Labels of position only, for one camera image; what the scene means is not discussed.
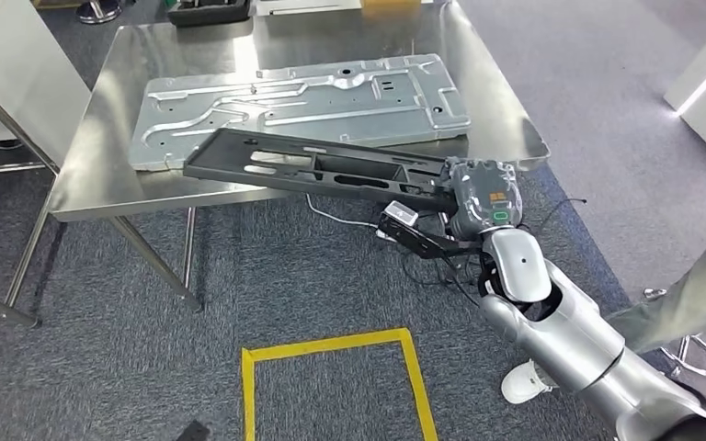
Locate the black robot body part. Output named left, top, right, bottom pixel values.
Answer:
left=172, top=419, right=211, bottom=441

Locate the black plastic frame part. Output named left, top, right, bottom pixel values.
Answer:
left=181, top=127, right=471, bottom=215

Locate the person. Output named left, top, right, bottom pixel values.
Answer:
left=499, top=224, right=706, bottom=405

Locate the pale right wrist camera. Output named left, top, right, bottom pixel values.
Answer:
left=382, top=199, right=420, bottom=228

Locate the yellow floor tape square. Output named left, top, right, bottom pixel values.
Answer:
left=240, top=326, right=440, bottom=441

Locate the white desk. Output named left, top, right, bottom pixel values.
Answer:
left=253, top=0, right=364, bottom=17

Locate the white floor cable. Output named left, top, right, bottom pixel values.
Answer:
left=305, top=192, right=392, bottom=232

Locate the stainless steel workbench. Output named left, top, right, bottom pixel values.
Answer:
left=4, top=0, right=552, bottom=315

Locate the chrome stool base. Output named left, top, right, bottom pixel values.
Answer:
left=643, top=287, right=706, bottom=390

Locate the chrome stanchion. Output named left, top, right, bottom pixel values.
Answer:
left=74, top=0, right=123, bottom=26

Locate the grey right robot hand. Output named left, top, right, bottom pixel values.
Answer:
left=440, top=157, right=525, bottom=243

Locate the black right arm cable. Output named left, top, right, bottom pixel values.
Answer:
left=672, top=379, right=706, bottom=441

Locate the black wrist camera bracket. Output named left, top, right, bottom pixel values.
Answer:
left=376, top=209, right=489, bottom=262

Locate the plain white cabinet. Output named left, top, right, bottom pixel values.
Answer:
left=0, top=0, right=93, bottom=178

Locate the stamped grey metal panel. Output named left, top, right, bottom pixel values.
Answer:
left=128, top=52, right=473, bottom=174

